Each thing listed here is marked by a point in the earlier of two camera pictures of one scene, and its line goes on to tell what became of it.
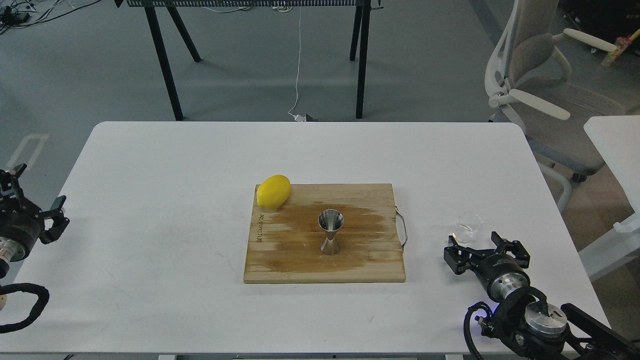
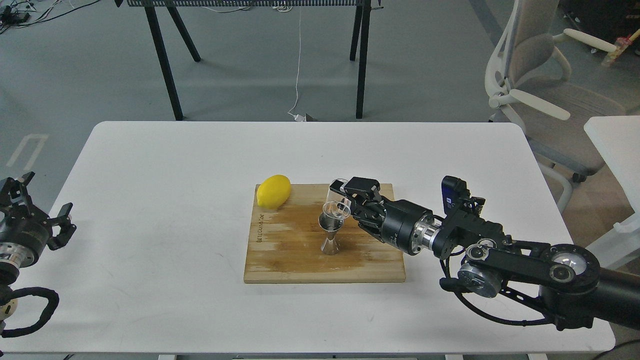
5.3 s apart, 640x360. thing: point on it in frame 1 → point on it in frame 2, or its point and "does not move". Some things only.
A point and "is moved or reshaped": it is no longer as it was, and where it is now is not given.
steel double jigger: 331,220 does not move
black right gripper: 499,273 → 392,222
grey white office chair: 527,83 does not move
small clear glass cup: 468,224 is moved or reshaped
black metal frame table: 360,26 does not move
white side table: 618,137 does not move
